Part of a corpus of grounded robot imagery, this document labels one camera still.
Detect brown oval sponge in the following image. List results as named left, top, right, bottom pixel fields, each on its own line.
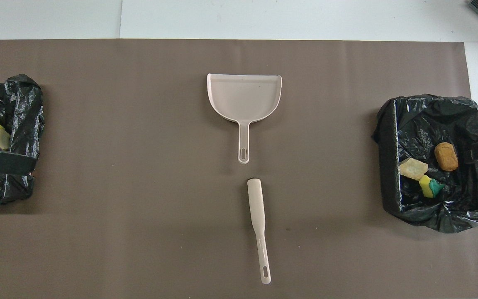
left=435, top=142, right=458, bottom=172

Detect yellow green sponge piece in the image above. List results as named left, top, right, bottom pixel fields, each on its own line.
left=419, top=175, right=445, bottom=199

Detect beige hand brush black bristles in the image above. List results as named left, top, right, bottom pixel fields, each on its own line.
left=247, top=178, right=272, bottom=285

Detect pale pink plastic dustpan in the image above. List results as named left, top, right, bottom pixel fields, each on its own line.
left=207, top=74, right=283, bottom=164

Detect black bag lined bin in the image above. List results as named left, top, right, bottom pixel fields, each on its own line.
left=0, top=74, right=45, bottom=205
left=372, top=94, right=478, bottom=234

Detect brown paper table mat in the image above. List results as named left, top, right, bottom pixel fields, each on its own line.
left=0, top=39, right=478, bottom=299

